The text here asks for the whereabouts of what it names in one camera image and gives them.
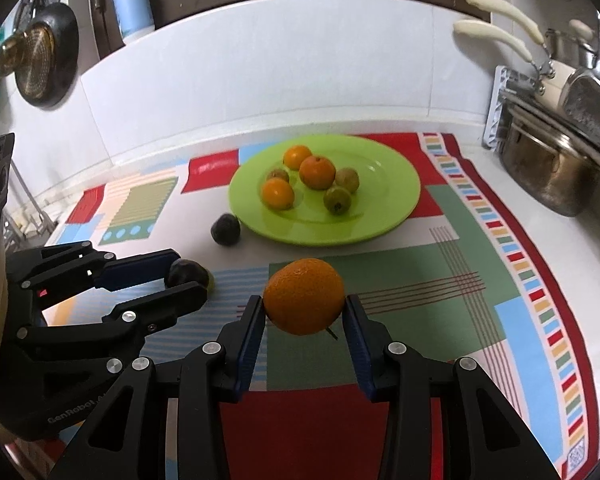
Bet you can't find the metal spatula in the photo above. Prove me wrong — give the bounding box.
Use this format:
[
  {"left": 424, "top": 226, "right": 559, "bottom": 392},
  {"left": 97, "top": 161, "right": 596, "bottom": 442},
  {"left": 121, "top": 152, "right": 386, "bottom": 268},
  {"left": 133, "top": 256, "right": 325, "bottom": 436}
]
[{"left": 557, "top": 10, "right": 600, "bottom": 148}]

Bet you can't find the large orange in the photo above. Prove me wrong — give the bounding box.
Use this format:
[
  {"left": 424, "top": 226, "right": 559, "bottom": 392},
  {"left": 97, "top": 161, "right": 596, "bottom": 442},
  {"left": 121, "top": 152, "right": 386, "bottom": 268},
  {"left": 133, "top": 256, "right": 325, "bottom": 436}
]
[{"left": 263, "top": 258, "right": 346, "bottom": 336}]

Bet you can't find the black frying pan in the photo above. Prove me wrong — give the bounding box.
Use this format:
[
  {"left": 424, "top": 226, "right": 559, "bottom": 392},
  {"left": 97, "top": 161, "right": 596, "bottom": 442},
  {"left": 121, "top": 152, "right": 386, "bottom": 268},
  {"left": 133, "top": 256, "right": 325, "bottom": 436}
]
[{"left": 12, "top": 2, "right": 80, "bottom": 109}]

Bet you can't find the blue white pump bottle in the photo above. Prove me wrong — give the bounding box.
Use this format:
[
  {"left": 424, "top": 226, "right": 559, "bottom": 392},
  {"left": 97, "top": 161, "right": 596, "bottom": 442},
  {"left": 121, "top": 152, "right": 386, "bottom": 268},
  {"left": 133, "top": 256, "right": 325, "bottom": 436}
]
[{"left": 112, "top": 0, "right": 156, "bottom": 46}]

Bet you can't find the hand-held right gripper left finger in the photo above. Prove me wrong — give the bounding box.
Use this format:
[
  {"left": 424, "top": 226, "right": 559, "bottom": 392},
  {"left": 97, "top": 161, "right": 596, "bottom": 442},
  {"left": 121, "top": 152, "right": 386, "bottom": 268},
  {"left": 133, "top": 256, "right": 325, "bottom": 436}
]
[{"left": 62, "top": 295, "right": 267, "bottom": 480}]

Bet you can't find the white metal shelf rack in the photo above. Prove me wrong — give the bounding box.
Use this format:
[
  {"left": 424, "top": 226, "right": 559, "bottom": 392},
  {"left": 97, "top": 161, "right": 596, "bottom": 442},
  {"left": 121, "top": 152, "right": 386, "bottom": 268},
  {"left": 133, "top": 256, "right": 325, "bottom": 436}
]
[{"left": 482, "top": 65, "right": 600, "bottom": 196}]

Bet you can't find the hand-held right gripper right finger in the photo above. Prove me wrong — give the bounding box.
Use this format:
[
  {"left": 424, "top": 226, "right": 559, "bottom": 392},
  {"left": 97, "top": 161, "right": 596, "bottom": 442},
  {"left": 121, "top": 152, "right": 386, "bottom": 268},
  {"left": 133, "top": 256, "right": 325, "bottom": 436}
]
[{"left": 342, "top": 294, "right": 563, "bottom": 480}]

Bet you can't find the dark purple plum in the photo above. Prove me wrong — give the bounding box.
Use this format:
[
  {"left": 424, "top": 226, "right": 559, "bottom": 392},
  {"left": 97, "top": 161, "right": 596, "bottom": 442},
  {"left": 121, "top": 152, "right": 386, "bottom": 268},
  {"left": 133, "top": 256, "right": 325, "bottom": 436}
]
[
  {"left": 167, "top": 258, "right": 212, "bottom": 291},
  {"left": 210, "top": 213, "right": 242, "bottom": 247}
]

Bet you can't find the large steel stockpot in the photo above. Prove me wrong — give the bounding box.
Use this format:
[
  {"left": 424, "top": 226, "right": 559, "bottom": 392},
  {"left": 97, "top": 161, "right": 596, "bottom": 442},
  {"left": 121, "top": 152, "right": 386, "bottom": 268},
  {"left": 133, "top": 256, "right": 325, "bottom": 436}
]
[{"left": 497, "top": 110, "right": 600, "bottom": 218}]

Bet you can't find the green plate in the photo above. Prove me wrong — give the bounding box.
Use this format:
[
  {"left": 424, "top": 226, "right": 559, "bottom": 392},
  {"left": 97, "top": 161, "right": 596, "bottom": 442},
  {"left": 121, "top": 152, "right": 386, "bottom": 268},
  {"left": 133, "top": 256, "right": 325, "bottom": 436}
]
[{"left": 228, "top": 134, "right": 422, "bottom": 247}]

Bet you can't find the medium orange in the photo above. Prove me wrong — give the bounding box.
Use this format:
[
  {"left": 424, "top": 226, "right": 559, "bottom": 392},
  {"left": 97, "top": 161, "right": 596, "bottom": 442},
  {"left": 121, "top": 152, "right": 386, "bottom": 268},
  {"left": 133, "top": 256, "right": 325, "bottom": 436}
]
[{"left": 299, "top": 155, "right": 337, "bottom": 191}]

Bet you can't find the small gold strainer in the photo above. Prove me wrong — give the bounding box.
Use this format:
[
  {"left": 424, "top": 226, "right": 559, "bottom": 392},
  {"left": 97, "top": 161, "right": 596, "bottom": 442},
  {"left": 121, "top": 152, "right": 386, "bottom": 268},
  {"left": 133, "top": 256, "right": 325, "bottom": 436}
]
[{"left": 0, "top": 35, "right": 31, "bottom": 77}]

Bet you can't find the small orange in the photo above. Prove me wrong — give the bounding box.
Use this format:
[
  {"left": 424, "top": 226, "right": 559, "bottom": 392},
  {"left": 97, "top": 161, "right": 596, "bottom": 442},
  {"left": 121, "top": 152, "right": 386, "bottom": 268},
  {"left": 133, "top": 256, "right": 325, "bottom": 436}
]
[
  {"left": 283, "top": 145, "right": 314, "bottom": 171},
  {"left": 261, "top": 177, "right": 296, "bottom": 210}
]

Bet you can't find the chrome gooseneck faucet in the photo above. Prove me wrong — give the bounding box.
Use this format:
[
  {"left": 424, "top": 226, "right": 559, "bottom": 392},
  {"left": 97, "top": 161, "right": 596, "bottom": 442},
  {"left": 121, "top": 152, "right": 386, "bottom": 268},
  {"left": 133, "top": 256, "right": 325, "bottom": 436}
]
[{"left": 9, "top": 165, "right": 56, "bottom": 243}]

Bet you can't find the colourful patchwork printed cloth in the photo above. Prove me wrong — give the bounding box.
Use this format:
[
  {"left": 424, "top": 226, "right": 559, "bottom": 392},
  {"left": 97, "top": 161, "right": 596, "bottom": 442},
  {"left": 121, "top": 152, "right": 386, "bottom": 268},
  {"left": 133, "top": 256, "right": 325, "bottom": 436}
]
[{"left": 42, "top": 131, "right": 600, "bottom": 480}]

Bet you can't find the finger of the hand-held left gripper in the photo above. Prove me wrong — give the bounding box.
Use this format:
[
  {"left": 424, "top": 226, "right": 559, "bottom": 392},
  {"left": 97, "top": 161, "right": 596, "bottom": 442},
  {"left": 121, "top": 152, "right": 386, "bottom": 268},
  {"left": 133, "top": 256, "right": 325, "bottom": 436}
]
[
  {"left": 9, "top": 241, "right": 181, "bottom": 307},
  {"left": 17, "top": 281, "right": 209, "bottom": 359}
]

